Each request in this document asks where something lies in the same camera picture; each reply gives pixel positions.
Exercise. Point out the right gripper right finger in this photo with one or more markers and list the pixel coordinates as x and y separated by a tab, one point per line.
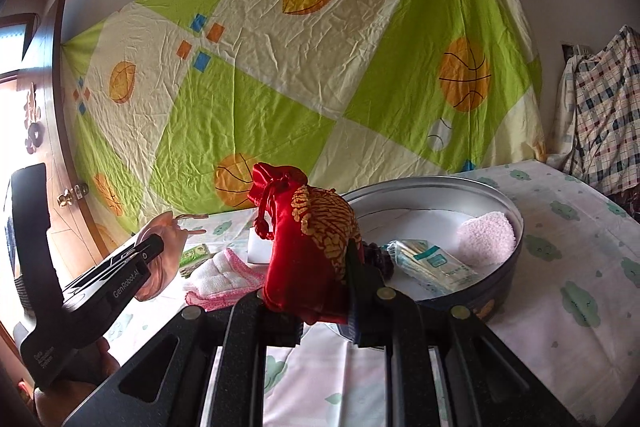
444	367

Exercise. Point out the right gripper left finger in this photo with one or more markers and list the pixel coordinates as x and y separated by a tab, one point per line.
201	369

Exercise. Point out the pink white knitted cloth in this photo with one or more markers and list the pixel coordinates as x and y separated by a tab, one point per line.
221	281

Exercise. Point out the pink fluffy towel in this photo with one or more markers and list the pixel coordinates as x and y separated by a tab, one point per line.
485	240

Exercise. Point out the red drawstring pouch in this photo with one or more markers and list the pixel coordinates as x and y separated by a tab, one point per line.
310	229

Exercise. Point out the green tissue pack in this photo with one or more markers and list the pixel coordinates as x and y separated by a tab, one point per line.
191	259

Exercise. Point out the person's left hand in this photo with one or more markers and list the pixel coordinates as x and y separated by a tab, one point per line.
165	266

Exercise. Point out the cloud print tablecloth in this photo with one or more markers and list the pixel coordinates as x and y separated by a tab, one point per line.
572	316

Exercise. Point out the white sponge block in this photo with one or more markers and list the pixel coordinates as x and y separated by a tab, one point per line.
259	251

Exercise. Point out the wooden door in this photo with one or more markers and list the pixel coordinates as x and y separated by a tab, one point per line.
74	241

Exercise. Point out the round cookie tin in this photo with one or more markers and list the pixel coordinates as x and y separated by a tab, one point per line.
431	210

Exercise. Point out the door hanging ornament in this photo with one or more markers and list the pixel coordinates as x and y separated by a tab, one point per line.
32	121

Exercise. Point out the plaid cloth cover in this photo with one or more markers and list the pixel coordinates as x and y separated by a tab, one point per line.
595	134

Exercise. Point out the green yellow basketball sheet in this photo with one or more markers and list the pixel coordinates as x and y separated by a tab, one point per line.
171	103

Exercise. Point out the brass door handle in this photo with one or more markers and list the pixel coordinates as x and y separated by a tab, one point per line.
70	196

